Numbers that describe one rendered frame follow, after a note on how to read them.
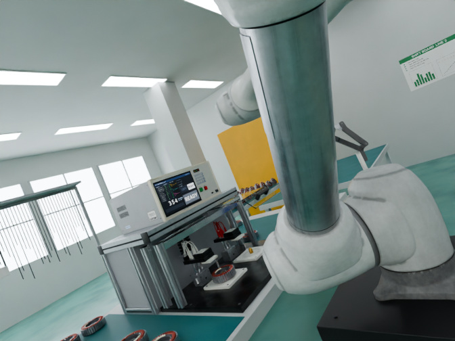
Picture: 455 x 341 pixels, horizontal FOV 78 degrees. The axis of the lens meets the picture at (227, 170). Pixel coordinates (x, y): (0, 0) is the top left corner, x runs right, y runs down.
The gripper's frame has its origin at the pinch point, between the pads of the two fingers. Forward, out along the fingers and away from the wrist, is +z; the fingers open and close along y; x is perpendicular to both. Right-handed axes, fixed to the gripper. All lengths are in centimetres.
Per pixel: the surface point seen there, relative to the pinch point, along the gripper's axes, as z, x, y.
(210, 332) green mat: 29, -1, -58
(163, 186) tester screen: -24, 35, -69
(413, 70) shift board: -45, 483, 242
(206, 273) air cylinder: 23, 39, -70
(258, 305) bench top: 30, 8, -42
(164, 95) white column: -208, 418, -176
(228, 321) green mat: 29, 2, -52
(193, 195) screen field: -14, 50, -63
